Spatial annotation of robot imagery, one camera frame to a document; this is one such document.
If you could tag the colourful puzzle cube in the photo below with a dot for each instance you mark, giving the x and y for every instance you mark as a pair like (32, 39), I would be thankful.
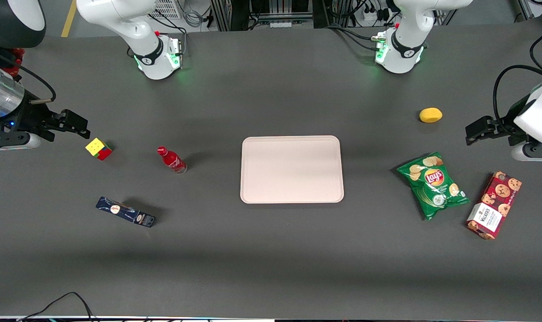
(99, 150)

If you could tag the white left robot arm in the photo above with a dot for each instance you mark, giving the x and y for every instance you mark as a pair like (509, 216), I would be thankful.
(405, 49)

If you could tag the dark blue carton box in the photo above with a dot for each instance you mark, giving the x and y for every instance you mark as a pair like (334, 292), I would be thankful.
(125, 212)

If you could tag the yellow lemon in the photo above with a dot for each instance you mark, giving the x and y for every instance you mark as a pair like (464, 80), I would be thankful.
(430, 115)

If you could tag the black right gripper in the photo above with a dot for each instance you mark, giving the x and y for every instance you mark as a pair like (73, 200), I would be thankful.
(26, 117)

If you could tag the green Lay's chips bag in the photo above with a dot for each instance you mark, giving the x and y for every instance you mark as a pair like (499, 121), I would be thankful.
(432, 183)

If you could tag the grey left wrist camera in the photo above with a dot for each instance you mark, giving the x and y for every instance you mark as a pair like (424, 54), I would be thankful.
(531, 153)

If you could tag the white perforated box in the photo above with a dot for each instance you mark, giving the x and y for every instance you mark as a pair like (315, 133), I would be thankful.
(167, 8)

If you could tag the black aluminium frame post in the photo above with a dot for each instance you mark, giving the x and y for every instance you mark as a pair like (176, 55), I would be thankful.
(222, 13)

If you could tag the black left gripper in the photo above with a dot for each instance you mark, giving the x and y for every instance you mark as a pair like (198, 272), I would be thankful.
(506, 122)

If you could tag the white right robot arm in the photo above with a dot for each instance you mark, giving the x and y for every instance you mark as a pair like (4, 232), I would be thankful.
(119, 18)

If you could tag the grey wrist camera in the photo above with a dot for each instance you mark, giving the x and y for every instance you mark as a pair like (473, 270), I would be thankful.
(531, 153)
(31, 141)

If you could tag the red coke bottle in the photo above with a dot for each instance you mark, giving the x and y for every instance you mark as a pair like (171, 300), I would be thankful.
(172, 161)

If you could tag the red plastic fitting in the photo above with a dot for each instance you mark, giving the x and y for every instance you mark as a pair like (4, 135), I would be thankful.
(14, 57)

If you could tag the red Walkers cookie box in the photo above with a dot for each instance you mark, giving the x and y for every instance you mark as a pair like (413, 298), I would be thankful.
(494, 205)

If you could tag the white power strip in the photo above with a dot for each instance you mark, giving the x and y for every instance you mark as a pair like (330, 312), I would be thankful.
(281, 24)

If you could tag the beige plastic tray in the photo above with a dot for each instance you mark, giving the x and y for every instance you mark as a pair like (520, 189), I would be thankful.
(291, 170)

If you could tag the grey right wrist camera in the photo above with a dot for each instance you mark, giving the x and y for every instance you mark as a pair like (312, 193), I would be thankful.
(31, 141)

